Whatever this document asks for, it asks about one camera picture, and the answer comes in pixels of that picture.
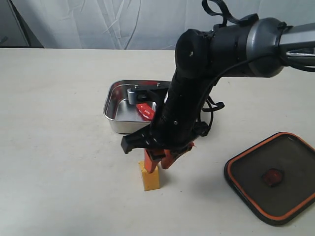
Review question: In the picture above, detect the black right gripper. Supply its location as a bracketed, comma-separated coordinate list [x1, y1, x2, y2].
[121, 73, 214, 173]

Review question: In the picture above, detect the yellow toy cheese block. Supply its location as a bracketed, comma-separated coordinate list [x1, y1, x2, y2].
[138, 161, 160, 191]

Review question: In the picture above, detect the red toy sausage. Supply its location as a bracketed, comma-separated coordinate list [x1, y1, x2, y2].
[136, 103, 155, 121]

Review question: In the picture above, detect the stainless steel lunch box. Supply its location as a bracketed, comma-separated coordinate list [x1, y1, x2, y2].
[102, 80, 214, 135]

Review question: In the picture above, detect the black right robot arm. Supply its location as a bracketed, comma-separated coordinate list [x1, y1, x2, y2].
[121, 18, 315, 173]

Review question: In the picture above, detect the white backdrop curtain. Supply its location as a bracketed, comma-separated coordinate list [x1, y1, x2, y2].
[9, 0, 315, 50]

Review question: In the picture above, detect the dark stand behind table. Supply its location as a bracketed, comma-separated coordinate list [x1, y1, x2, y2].
[0, 0, 43, 48]

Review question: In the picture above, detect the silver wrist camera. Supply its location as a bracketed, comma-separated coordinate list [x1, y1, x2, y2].
[127, 83, 170, 105]

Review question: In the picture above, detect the black cable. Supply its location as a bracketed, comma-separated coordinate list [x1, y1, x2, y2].
[201, 0, 259, 28]

